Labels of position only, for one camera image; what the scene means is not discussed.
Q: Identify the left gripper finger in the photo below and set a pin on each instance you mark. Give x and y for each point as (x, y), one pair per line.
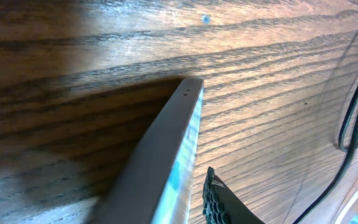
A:
(220, 204)

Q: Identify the Samsung Galaxy smartphone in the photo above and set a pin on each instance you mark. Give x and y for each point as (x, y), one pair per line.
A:
(155, 184)

